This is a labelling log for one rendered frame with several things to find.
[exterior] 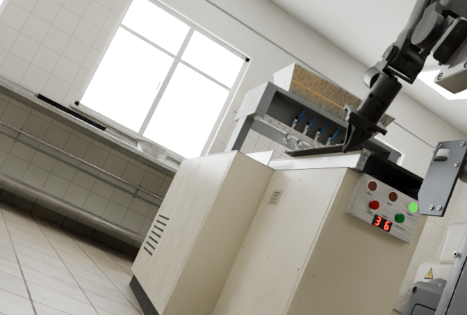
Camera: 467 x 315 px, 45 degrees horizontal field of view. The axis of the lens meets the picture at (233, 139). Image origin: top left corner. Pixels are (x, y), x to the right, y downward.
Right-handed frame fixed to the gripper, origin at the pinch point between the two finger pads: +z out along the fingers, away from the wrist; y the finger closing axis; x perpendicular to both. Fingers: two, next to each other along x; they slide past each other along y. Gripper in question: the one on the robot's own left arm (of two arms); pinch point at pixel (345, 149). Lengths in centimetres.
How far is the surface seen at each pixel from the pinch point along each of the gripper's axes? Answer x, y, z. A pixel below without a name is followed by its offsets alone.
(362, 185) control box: -36.3, -26.7, 15.7
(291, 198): -66, -21, 41
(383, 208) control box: -35, -36, 19
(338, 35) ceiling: -485, -122, 1
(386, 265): -30, -47, 34
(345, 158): -48, -22, 13
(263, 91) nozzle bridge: -116, -1, 21
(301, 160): -82, -22, 31
